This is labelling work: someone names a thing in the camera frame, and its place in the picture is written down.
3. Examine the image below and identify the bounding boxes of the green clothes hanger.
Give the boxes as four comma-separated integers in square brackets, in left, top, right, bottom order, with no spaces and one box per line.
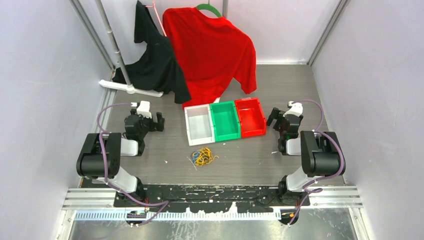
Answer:
[195,3,222,18]

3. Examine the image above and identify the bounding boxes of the pink clothes hanger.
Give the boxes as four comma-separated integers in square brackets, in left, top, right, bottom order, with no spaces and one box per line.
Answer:
[146,0,167,37]

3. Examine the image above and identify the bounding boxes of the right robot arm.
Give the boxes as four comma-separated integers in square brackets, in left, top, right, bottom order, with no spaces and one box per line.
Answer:
[266,107,346,206]

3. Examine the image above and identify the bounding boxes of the green plastic bin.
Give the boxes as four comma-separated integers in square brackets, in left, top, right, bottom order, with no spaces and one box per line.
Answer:
[209,101,241,142]

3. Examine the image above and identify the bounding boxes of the red t-shirt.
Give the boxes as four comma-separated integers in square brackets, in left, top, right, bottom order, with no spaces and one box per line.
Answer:
[162,7,257,107]

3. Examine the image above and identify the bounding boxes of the white plastic bin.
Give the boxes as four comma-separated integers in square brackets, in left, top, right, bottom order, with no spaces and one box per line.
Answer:
[184,104,215,146]

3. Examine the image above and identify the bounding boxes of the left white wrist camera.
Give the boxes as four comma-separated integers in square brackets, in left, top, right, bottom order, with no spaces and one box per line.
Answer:
[136,100,152,119]

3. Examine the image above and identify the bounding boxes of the black t-shirt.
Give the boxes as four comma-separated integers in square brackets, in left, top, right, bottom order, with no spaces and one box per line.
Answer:
[125,1,192,104]

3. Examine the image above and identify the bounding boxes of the red plastic bin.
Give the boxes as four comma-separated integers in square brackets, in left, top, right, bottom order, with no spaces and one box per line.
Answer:
[234,97,267,138]

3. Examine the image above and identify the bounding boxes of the yellow cable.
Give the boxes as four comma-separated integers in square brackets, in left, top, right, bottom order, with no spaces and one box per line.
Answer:
[194,147,220,168]

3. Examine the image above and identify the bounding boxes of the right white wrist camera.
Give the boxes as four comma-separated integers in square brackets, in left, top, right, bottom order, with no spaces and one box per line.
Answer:
[283,101,303,117]

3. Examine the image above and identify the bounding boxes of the aluminium frame rail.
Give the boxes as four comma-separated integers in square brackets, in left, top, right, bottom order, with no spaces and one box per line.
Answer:
[63,185,363,212]

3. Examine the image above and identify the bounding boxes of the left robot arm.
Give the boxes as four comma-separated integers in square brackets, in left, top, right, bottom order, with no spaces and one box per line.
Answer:
[76,109,165,207]

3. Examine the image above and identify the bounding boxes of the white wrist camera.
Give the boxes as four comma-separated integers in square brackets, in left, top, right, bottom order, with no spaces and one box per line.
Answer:
[283,101,303,117]
[136,100,152,119]

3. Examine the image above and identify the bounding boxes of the white clothes rack stand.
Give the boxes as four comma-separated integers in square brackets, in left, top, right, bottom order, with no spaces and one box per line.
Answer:
[95,0,164,98]

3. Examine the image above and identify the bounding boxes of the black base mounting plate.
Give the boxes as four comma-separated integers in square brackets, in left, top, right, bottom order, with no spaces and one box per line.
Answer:
[113,184,311,214]

